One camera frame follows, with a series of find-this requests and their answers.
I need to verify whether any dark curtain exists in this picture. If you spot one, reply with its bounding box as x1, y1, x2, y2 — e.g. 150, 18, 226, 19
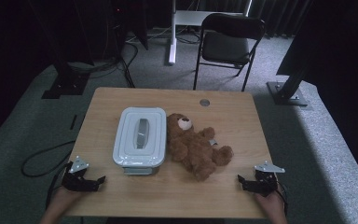
250, 0, 313, 38

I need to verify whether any black looped floor cable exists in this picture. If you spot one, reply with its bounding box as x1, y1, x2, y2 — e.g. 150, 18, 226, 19
21, 140, 76, 178

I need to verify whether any person's left hand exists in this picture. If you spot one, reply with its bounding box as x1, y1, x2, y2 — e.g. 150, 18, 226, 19
48, 186, 85, 216

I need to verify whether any person's right hand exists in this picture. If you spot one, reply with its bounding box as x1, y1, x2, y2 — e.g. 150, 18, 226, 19
255, 190, 288, 218

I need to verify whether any white desk frame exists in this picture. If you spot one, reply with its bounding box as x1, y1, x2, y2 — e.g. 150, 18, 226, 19
167, 0, 253, 65

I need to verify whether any black equipment rack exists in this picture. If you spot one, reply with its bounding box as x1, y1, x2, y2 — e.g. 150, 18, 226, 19
97, 0, 129, 62

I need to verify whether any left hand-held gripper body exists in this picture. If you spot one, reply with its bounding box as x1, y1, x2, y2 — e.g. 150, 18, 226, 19
61, 155, 91, 192

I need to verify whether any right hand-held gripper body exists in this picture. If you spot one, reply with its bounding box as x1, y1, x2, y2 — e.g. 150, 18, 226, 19
254, 161, 286, 198

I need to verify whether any bundle of black floor cables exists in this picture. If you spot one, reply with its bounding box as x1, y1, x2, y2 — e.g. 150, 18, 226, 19
68, 27, 139, 90

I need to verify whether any black folding chair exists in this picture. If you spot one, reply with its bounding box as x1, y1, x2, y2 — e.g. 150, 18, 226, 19
193, 12, 267, 92

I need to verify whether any brown teddy bear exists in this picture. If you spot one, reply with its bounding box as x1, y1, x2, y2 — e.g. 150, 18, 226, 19
166, 112, 235, 182

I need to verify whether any clear brown storage box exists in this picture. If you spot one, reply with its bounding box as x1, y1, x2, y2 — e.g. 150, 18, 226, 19
122, 163, 163, 176

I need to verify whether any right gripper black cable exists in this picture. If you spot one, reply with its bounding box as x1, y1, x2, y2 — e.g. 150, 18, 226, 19
273, 182, 290, 217

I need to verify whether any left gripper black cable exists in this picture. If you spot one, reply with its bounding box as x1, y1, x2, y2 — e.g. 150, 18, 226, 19
45, 161, 73, 210

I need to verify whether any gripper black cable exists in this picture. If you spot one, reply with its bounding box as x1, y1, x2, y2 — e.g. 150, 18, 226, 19
45, 161, 73, 210
273, 182, 290, 217

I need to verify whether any black metal stand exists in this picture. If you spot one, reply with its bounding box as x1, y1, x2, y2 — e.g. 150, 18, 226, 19
27, 0, 91, 100
266, 62, 310, 107

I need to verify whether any grey container lid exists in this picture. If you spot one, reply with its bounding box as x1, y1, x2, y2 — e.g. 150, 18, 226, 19
112, 106, 168, 169

